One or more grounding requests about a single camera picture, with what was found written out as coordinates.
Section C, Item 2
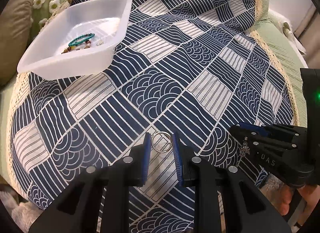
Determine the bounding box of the turquoise bead bracelet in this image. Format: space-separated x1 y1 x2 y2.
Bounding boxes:
68 33 96 47

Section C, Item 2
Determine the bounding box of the white plastic tray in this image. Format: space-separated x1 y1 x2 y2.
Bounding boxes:
17 0 133 81

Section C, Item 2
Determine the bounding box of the brown pillow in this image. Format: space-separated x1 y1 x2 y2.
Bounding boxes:
0 0 33 87

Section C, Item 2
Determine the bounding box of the person's right hand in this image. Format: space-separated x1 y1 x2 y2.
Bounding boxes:
276 182 320 216

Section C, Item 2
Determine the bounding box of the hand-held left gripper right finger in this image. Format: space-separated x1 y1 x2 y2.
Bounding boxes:
172 132 293 233

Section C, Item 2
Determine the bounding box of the blue white patterned cloth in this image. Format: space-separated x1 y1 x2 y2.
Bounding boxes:
7 0 300 233

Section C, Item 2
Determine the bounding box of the white crumpled cloth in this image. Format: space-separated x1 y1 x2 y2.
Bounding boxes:
281 20 308 57

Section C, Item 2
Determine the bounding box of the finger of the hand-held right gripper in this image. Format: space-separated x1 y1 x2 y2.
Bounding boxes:
239 122 308 146
229 125 300 154

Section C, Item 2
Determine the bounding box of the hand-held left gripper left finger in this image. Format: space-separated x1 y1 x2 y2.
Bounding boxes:
28 132 152 233

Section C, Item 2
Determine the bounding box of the thin metal ring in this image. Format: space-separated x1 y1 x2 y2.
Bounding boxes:
151 131 173 153

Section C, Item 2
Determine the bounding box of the multicolour stone bead bracelet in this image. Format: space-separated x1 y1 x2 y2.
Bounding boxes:
61 40 92 54

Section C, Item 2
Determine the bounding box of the silver dangling pendant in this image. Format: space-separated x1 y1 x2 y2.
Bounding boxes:
239 137 252 159

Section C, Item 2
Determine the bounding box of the white fluffy rug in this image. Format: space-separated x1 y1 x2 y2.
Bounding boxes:
0 175 285 233

